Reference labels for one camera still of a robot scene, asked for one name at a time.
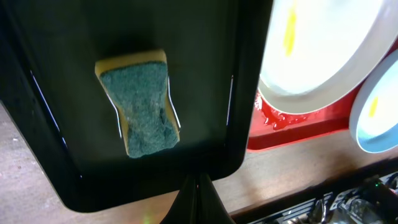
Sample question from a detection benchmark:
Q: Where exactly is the red plastic tray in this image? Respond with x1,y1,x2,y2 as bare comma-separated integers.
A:
246,37,398,153

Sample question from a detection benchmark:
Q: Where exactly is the yellow green sponge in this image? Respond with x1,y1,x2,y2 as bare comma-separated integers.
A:
95,49,180,159

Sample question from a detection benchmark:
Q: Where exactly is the black plastic tray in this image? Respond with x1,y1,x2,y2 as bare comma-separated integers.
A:
1,0,272,212

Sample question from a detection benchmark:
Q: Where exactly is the white plate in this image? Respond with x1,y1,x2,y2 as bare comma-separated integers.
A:
258,0,397,114

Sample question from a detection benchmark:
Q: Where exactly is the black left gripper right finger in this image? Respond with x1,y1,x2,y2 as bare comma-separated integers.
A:
197,173,235,224

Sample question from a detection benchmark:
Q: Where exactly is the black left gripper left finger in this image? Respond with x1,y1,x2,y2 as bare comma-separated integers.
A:
160,175,197,224

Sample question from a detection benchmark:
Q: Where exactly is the light blue plate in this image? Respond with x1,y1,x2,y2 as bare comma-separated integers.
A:
349,50,397,154

